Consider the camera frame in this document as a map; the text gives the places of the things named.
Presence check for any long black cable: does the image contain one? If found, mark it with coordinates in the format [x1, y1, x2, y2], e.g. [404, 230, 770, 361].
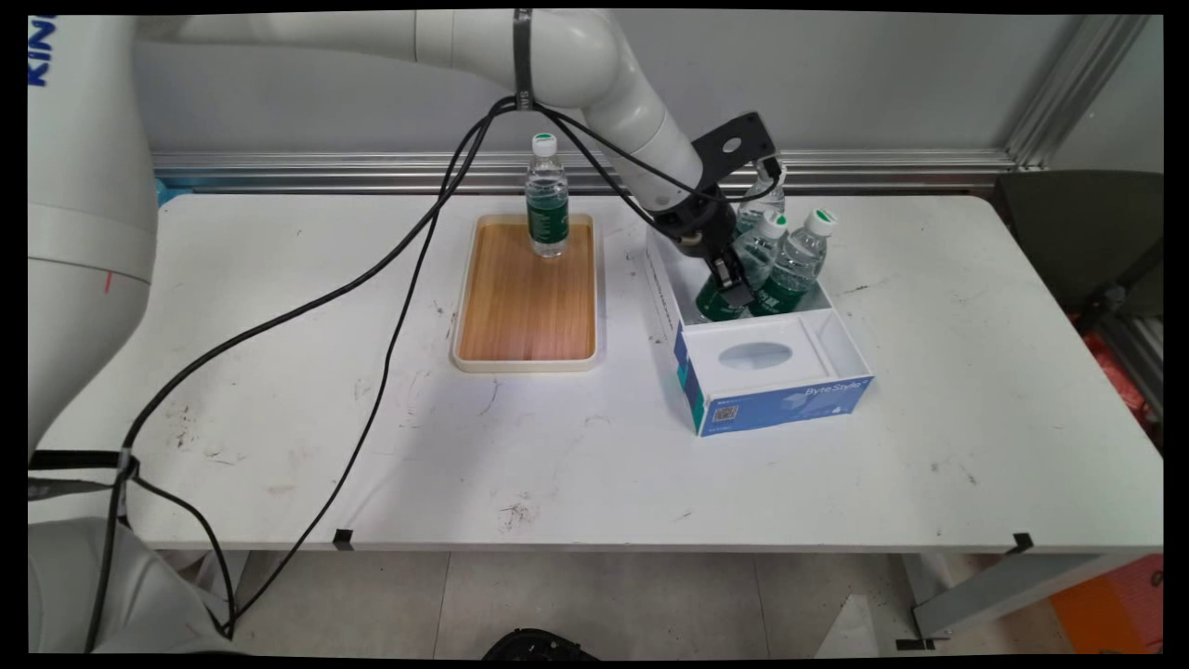
[84, 93, 707, 651]
[218, 93, 777, 642]

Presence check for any green label water bottle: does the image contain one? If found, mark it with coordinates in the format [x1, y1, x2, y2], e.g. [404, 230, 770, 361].
[737, 158, 789, 235]
[525, 133, 570, 259]
[695, 211, 790, 322]
[749, 208, 838, 317]

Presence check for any black round object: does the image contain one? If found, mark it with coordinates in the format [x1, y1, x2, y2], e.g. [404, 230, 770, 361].
[481, 628, 601, 662]

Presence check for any blue white cardboard box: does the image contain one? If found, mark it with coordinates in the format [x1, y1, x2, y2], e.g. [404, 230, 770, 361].
[646, 223, 875, 439]

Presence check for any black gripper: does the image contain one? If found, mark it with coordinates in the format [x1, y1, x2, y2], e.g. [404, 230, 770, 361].
[653, 189, 756, 310]

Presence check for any grey strap on arm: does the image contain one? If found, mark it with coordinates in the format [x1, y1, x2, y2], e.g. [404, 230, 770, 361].
[512, 9, 537, 112]

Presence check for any orange box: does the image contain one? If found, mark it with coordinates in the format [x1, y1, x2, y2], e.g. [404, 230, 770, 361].
[1048, 556, 1164, 653]

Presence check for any bamboo tray with white rim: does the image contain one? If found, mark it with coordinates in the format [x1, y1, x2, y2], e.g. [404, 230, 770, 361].
[451, 213, 606, 374]

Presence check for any horizontal aluminium frame rail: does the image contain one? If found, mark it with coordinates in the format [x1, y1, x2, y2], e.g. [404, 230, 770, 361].
[151, 151, 1018, 194]

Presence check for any grey metal table leg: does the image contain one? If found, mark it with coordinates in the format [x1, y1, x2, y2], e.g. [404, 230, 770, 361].
[895, 550, 1143, 651]

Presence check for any diagonal aluminium frame post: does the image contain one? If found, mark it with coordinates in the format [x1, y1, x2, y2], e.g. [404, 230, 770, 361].
[1003, 14, 1153, 170]

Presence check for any red bag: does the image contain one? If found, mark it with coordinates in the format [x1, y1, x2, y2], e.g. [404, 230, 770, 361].
[1078, 325, 1157, 430]

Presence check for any black strap on arm base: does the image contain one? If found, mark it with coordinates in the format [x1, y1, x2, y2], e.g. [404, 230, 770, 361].
[28, 449, 140, 503]

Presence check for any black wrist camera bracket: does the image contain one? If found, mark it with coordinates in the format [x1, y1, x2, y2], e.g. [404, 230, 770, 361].
[691, 111, 779, 191]

